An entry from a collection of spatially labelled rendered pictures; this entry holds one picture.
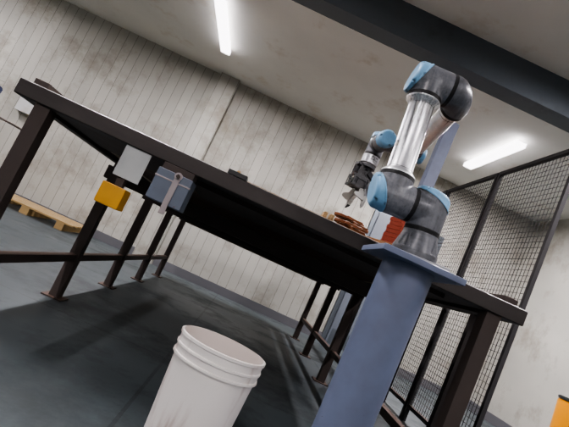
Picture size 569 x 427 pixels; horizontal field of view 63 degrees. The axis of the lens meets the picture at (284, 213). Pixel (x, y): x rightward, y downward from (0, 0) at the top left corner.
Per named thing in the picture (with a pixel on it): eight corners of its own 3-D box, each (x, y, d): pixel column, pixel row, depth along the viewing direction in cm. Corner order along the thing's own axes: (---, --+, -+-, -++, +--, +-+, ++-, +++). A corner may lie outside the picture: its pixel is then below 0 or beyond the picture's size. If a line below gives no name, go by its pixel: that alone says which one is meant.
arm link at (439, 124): (491, 80, 157) (421, 150, 201) (461, 68, 156) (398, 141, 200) (486, 107, 152) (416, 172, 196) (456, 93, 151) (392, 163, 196)
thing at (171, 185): (174, 219, 165) (196, 174, 167) (139, 203, 165) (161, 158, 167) (179, 222, 176) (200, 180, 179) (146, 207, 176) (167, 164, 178)
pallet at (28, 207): (91, 237, 656) (94, 230, 658) (67, 234, 570) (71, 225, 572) (8, 200, 652) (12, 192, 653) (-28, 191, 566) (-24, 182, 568)
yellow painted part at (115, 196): (115, 210, 165) (146, 151, 168) (92, 199, 165) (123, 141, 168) (122, 212, 173) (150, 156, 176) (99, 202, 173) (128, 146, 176)
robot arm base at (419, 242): (440, 265, 142) (451, 235, 143) (394, 247, 144) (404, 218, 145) (428, 267, 157) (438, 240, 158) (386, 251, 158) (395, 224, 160)
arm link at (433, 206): (447, 235, 146) (461, 196, 147) (408, 220, 145) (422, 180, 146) (431, 236, 158) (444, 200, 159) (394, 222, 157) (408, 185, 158)
